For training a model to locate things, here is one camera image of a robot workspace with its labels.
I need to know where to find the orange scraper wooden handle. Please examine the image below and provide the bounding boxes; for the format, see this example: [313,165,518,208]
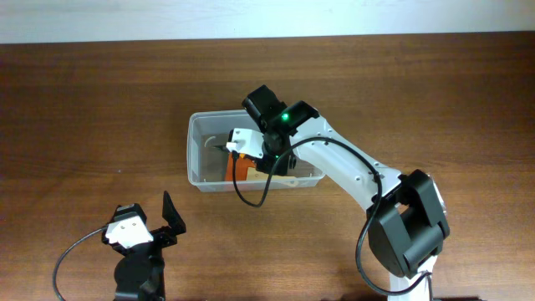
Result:
[222,155,298,191]

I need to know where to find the orange black long-nose pliers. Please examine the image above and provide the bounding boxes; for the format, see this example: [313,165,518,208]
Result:
[213,145,229,152]

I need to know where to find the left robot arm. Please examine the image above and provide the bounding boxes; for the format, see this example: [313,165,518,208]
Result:
[101,191,186,301]

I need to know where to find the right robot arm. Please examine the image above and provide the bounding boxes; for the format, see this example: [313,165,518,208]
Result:
[229,85,450,300]

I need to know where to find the clear plastic container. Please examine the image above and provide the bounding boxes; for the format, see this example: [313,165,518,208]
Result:
[186,110,325,192]

